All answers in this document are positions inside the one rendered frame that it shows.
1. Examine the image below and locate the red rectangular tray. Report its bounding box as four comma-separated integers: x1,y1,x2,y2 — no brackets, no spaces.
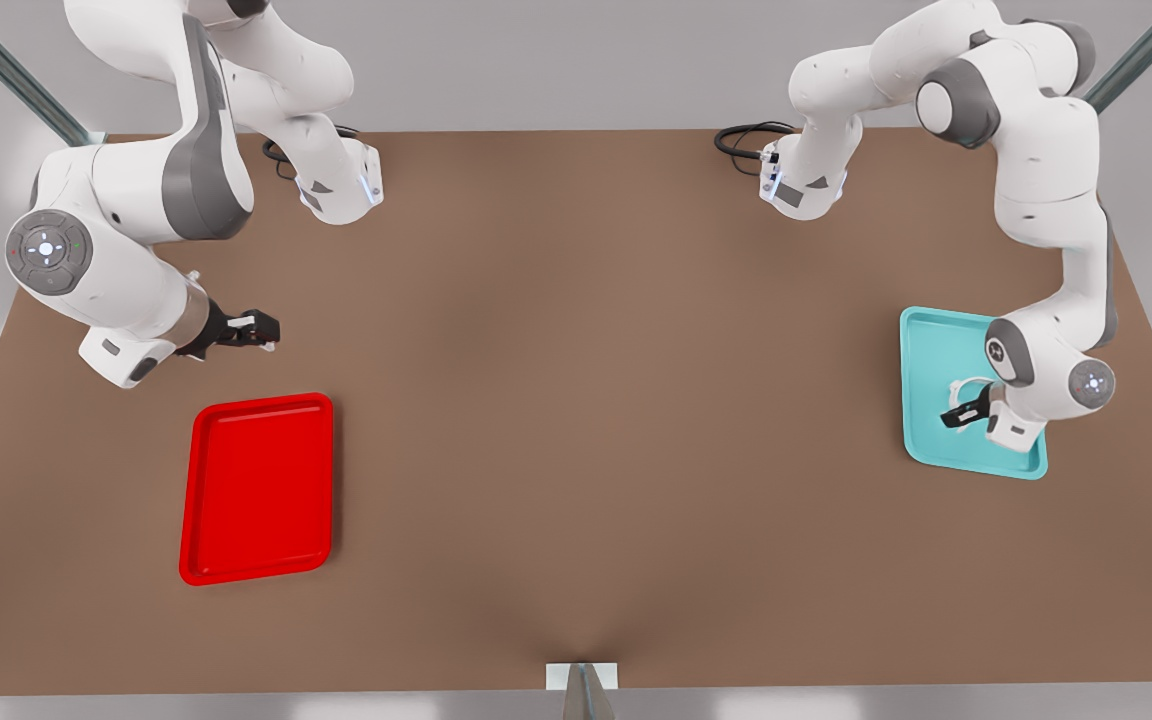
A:
179,392,335,587

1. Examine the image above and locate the silver frame post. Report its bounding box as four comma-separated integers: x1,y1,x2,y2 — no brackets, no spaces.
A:
546,661,620,720
1083,0,1152,113
0,0,107,147

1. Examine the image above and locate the teal rectangular tray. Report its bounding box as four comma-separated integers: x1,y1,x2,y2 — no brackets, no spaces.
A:
899,306,1049,481

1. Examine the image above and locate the black cable loop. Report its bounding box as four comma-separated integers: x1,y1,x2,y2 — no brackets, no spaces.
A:
262,124,361,182
714,121,801,177

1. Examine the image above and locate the white drainage pipe clamp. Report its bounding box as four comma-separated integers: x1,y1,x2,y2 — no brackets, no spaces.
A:
950,376,999,411

